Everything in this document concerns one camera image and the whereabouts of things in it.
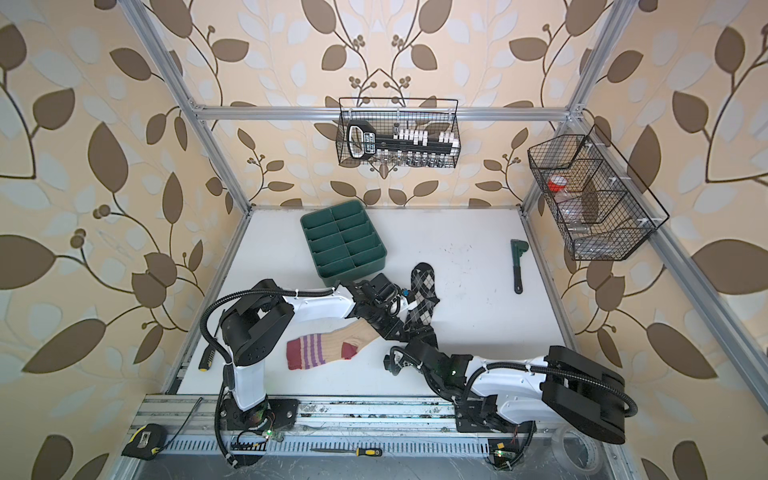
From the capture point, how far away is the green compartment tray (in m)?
0.97

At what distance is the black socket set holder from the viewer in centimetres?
83

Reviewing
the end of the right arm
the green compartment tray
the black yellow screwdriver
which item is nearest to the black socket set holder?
the green compartment tray

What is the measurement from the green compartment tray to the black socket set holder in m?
0.29

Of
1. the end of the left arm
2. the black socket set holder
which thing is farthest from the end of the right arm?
the black socket set holder
